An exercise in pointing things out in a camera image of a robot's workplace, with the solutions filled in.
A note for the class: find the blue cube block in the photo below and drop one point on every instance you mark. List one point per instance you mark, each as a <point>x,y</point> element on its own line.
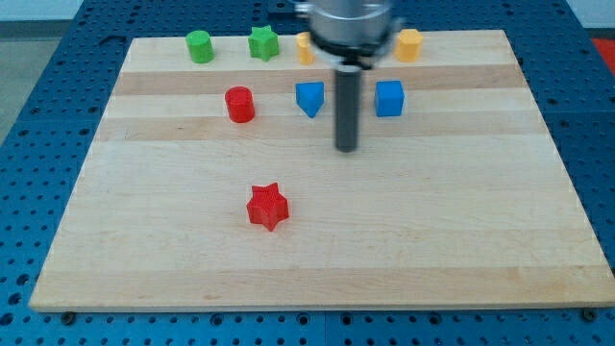
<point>389,98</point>

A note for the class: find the light wooden board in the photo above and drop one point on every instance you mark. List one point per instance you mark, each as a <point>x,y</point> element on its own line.
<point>461,202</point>

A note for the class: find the yellow hexagon block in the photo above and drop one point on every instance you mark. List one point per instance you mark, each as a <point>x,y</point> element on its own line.
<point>408,45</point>

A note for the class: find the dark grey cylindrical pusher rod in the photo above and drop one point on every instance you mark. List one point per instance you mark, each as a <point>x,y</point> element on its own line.
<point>347,82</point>

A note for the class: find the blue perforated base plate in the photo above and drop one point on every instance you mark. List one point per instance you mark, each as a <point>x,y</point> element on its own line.
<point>43,153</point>

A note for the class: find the green star block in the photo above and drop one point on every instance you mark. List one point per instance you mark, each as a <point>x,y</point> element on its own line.
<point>263,43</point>

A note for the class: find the red star block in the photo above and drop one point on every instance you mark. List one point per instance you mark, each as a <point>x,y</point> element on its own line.
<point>267,206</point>

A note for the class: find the blue triangle block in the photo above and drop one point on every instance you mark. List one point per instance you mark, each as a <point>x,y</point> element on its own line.
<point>310,97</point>

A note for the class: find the yellow block behind arm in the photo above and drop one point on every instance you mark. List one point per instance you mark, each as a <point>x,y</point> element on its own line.
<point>304,53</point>

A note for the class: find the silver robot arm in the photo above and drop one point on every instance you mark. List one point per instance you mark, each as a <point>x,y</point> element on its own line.
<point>352,36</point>

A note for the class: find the red cylinder block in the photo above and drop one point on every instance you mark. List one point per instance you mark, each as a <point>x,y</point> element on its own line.
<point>240,104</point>

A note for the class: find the green cylinder block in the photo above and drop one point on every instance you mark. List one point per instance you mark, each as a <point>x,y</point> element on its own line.
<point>199,46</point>

